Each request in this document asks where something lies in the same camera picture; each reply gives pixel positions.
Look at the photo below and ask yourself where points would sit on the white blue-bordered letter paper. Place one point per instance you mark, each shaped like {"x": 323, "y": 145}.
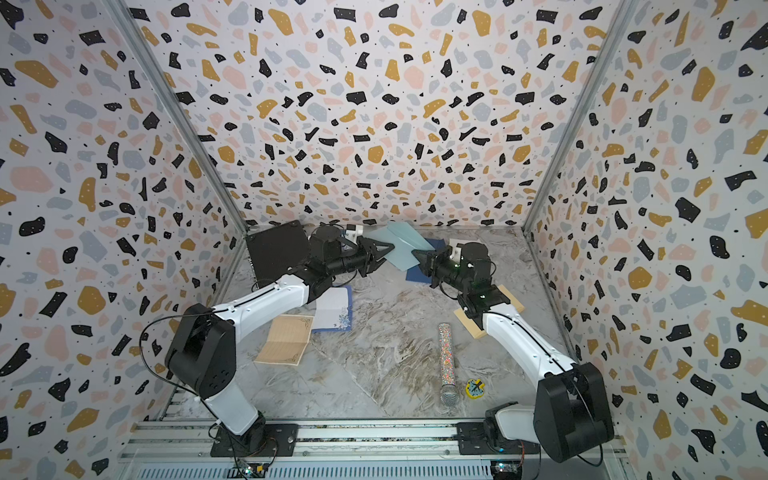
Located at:
{"x": 333, "y": 310}

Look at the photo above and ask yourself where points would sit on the small circuit board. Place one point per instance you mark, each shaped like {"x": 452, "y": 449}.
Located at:
{"x": 248, "y": 470}

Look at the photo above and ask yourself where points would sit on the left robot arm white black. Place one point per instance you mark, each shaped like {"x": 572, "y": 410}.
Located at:
{"x": 203, "y": 352}

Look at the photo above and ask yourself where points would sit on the beige letter paper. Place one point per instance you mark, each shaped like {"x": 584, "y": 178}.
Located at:
{"x": 287, "y": 340}

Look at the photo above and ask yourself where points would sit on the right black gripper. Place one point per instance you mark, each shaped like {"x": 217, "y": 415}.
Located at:
{"x": 432, "y": 262}

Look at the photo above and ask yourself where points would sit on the aluminium rail frame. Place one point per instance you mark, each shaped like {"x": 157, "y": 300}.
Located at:
{"x": 355, "y": 449}

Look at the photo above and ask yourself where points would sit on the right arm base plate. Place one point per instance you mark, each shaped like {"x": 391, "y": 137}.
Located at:
{"x": 473, "y": 439}

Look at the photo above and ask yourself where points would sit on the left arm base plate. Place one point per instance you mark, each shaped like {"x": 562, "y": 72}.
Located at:
{"x": 262, "y": 439}

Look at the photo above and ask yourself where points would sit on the light blue envelope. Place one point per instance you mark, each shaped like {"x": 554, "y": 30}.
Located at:
{"x": 405, "y": 239}

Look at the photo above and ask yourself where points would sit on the glitter tube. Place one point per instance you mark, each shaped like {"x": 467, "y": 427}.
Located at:
{"x": 449, "y": 393}

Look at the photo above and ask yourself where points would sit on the yellow envelope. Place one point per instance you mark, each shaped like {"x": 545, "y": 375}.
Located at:
{"x": 475, "y": 327}

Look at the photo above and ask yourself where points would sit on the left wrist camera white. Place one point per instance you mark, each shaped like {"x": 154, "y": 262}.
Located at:
{"x": 352, "y": 231}

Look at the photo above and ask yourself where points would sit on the black box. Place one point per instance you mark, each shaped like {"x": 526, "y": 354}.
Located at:
{"x": 274, "y": 251}

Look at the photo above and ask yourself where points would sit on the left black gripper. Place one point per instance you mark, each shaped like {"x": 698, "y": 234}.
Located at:
{"x": 370, "y": 255}

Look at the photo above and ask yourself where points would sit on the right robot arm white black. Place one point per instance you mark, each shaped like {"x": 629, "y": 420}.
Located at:
{"x": 571, "y": 413}

